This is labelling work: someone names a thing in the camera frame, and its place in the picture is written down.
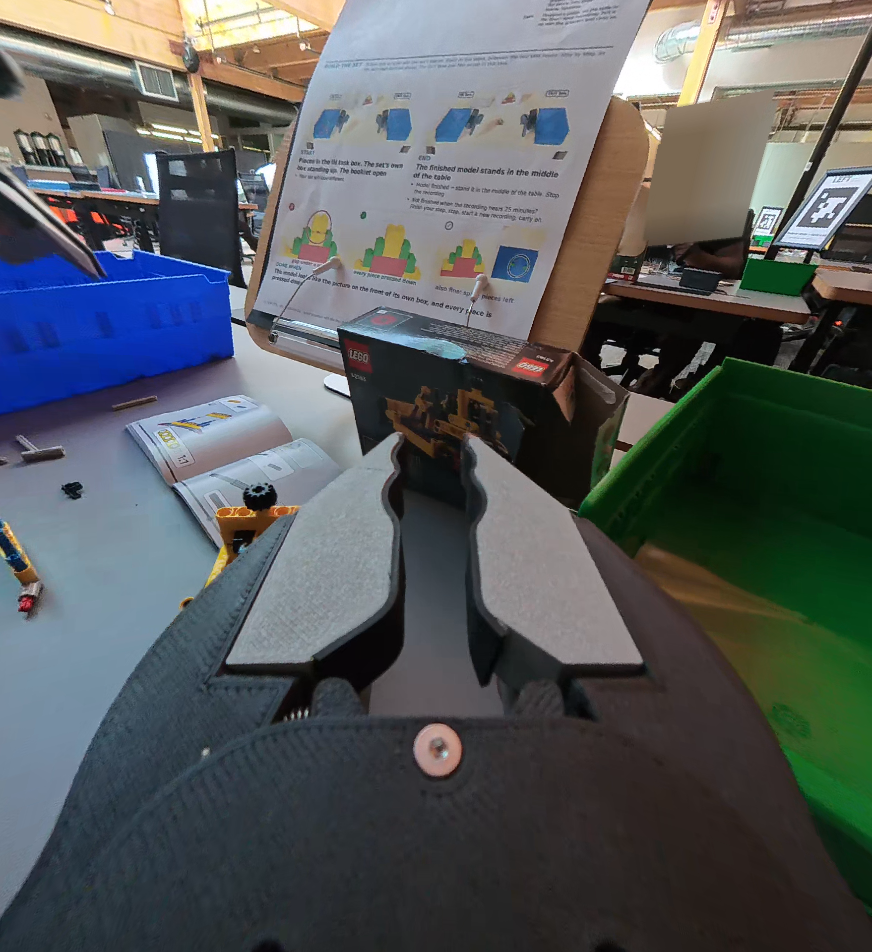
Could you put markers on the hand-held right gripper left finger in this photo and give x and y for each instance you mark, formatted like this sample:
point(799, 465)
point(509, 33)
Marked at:
point(324, 565)

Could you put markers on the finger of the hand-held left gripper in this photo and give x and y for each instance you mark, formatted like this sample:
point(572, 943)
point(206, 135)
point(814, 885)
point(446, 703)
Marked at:
point(19, 223)

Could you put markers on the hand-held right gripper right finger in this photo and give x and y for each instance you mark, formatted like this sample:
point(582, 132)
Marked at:
point(547, 587)

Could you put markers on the yellow black lego vehicle model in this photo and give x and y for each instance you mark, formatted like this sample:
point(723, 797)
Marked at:
point(246, 520)

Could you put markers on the blue plastic bin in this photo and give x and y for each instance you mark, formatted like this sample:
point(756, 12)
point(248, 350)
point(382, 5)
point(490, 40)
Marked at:
point(71, 335)

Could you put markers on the yellow lego beam assembly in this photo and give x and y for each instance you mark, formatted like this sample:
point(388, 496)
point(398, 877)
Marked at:
point(12, 554)

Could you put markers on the lego instruction booklet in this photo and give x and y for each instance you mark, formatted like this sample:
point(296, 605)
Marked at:
point(242, 431)

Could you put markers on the black lego set box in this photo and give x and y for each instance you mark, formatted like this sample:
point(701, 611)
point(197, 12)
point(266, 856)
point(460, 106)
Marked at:
point(436, 372)

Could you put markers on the grey lego axle connector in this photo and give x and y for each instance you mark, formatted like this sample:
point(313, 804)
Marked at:
point(40, 451)

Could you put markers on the small black lego piece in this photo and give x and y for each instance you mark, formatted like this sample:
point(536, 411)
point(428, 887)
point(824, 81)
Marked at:
point(72, 489)

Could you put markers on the green plastic bin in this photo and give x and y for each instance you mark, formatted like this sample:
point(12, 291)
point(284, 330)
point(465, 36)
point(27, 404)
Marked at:
point(778, 520)

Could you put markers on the wooden desk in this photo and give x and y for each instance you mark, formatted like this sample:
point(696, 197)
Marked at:
point(778, 305)

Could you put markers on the wooden document stand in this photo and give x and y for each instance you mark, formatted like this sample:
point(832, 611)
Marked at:
point(600, 223)

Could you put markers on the small green box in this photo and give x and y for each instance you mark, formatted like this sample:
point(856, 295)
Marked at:
point(777, 277)

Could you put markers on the printed task instruction sheet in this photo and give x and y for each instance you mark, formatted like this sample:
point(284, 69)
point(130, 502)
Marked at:
point(443, 186)

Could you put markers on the printed tag sign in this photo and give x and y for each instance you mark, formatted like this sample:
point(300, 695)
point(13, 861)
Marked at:
point(830, 208)

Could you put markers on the white partition panel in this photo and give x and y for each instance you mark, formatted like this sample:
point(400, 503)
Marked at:
point(719, 141)

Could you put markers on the black pole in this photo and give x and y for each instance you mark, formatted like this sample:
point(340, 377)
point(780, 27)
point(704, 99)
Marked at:
point(853, 97)

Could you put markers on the silver air duct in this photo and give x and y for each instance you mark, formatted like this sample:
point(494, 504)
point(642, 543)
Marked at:
point(94, 71)

